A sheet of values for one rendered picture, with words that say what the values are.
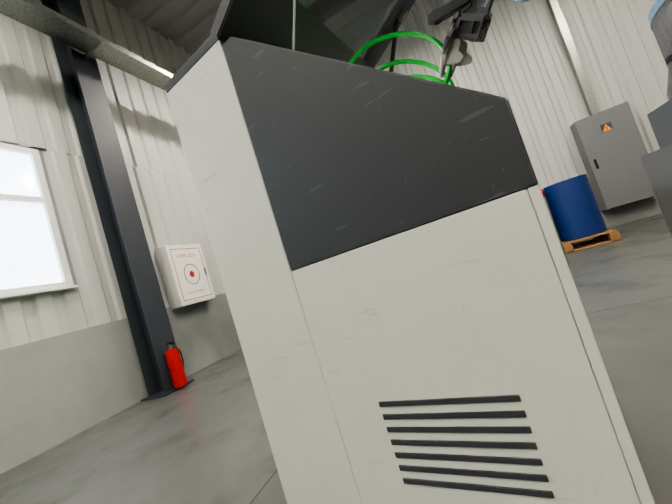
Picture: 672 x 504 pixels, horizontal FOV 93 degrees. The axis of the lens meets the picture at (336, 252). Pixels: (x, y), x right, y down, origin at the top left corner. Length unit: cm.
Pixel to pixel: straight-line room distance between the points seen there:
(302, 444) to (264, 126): 88
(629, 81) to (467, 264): 781
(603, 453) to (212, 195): 107
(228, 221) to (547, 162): 717
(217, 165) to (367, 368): 71
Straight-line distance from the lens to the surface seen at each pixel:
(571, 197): 582
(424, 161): 68
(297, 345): 90
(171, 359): 436
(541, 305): 67
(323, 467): 104
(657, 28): 119
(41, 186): 488
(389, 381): 80
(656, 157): 117
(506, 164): 66
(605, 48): 854
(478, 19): 105
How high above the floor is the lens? 75
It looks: 4 degrees up
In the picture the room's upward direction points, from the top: 18 degrees counter-clockwise
